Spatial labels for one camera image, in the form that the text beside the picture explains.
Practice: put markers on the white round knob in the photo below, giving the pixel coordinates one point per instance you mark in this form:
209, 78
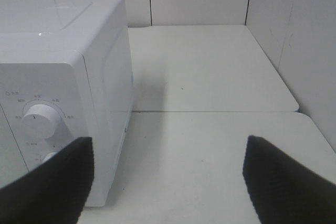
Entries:
41, 121
49, 156

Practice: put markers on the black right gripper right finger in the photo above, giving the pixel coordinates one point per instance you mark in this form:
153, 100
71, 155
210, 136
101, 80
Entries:
282, 190

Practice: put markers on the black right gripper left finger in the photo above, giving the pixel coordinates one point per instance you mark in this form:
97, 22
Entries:
54, 192

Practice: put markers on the upper white round knob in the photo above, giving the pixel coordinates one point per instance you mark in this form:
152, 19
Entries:
41, 121

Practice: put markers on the white microwave oven body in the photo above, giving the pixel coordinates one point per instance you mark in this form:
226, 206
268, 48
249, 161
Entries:
74, 56

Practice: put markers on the lower white round knob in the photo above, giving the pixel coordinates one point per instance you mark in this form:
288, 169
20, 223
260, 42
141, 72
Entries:
49, 156

